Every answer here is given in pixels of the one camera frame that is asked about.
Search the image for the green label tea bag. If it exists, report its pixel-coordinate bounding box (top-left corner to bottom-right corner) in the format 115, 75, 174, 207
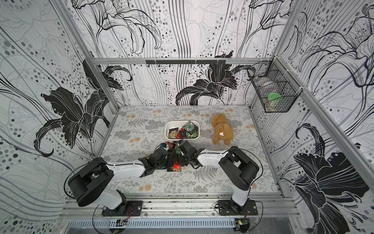
187, 130, 199, 139

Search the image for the yellow green tea bag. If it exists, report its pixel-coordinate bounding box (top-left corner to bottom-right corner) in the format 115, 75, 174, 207
168, 127, 179, 139

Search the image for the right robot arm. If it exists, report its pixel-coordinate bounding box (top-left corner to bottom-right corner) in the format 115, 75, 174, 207
178, 140, 260, 208

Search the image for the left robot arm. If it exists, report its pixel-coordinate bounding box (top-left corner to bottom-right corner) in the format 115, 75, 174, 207
67, 149, 175, 210

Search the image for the white storage box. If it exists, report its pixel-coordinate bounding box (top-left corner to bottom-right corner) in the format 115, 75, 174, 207
165, 120, 200, 141

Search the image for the brown teddy bear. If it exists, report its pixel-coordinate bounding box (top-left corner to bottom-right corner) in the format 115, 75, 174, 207
212, 114, 234, 145

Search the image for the green lid cup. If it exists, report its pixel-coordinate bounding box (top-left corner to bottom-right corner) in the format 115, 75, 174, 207
267, 93, 282, 111

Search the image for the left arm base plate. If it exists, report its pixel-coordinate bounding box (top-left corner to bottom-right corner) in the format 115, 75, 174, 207
102, 200, 143, 217

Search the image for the white cable duct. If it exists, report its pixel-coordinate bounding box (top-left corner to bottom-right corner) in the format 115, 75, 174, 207
68, 218, 235, 229

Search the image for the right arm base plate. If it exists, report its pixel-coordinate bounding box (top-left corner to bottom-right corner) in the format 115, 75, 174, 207
215, 199, 258, 216

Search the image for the black bar on rail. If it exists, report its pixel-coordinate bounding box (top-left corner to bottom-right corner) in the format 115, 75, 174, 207
146, 59, 227, 65

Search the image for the black wire basket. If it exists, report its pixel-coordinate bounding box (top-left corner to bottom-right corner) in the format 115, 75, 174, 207
247, 58, 299, 113

